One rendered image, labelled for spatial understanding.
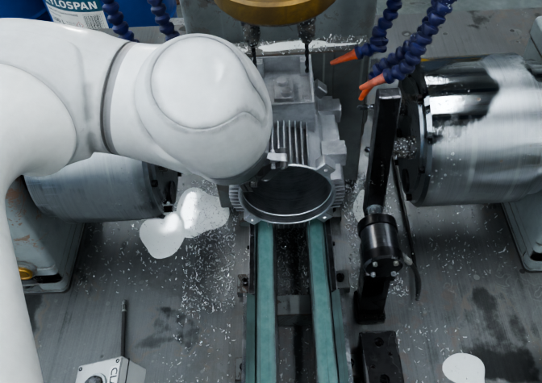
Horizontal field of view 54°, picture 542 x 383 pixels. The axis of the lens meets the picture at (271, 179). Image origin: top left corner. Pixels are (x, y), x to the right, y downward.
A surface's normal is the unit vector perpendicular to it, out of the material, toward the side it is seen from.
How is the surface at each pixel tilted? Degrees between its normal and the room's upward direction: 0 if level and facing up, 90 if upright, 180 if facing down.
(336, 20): 90
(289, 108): 90
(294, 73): 0
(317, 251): 0
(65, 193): 73
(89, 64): 25
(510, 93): 21
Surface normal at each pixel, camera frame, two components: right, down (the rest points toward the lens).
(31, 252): 0.01, 0.76
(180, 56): -0.10, -0.30
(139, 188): 0.00, 0.55
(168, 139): -0.42, 0.77
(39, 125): 0.68, 0.18
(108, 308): -0.06, -0.64
